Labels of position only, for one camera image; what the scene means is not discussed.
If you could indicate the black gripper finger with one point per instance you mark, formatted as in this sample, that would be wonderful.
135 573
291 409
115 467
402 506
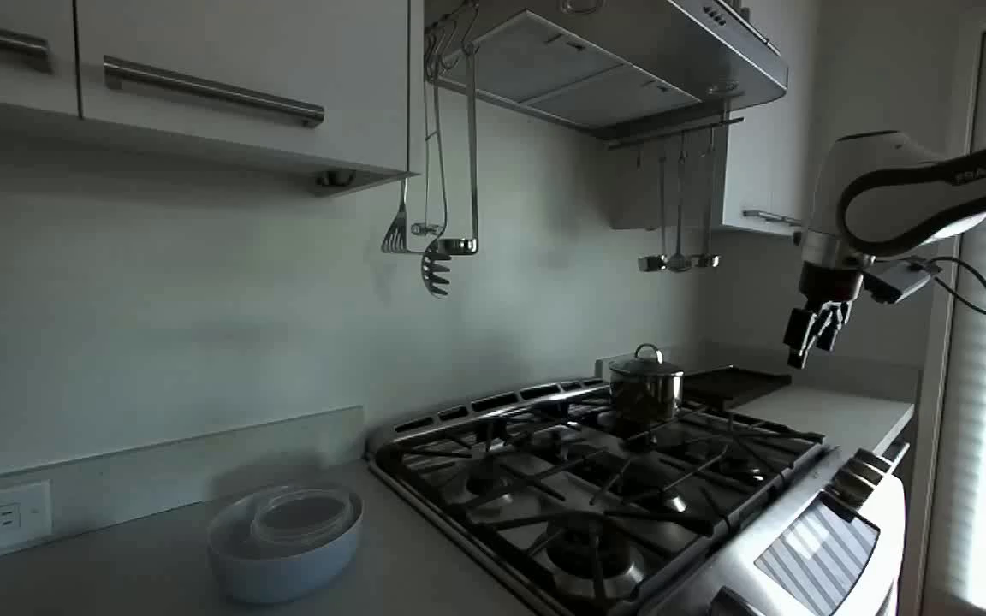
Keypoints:
799 333
830 328

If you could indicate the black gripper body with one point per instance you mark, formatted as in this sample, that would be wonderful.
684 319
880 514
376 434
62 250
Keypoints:
830 286

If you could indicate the glass pot lid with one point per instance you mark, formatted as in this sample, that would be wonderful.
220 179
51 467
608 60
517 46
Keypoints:
644 364

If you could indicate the silver steel pot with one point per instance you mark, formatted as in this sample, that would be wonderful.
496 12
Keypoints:
644 397

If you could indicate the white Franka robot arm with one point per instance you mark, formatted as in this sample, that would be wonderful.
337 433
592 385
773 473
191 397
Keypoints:
926 189

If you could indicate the black griddle tray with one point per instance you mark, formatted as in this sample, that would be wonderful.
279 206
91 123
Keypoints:
733 385

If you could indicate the hanging steel ladle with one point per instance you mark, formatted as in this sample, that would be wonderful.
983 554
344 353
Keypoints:
707 261
651 261
678 261

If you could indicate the white corner upper cabinet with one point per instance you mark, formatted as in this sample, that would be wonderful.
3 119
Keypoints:
770 171

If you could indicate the stainless gas range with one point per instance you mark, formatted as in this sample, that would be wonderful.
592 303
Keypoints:
582 500

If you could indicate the stainless range hood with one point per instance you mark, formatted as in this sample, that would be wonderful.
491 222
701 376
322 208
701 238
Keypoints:
618 64

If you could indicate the hanging slotted pasta spoon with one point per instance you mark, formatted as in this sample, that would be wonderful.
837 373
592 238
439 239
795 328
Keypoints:
439 268

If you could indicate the hanging thin steel utensil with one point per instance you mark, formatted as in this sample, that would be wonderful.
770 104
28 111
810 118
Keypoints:
430 231

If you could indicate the hanging steel spatula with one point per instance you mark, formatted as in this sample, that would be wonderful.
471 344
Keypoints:
400 238

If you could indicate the under-cabinet puck light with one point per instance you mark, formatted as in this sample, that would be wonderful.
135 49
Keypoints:
335 179

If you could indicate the pale blue lidded bowl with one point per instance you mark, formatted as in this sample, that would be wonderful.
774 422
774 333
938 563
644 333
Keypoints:
287 544

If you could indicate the wide white upper cabinet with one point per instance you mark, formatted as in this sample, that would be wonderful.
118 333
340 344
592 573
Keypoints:
242 46

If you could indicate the narrow white upper cabinet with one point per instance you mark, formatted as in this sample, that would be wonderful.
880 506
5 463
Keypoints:
3 80

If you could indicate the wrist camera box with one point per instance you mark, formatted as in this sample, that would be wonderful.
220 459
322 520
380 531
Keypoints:
896 280

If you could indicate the steel utensil rail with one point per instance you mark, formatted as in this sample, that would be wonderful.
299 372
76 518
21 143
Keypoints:
677 132

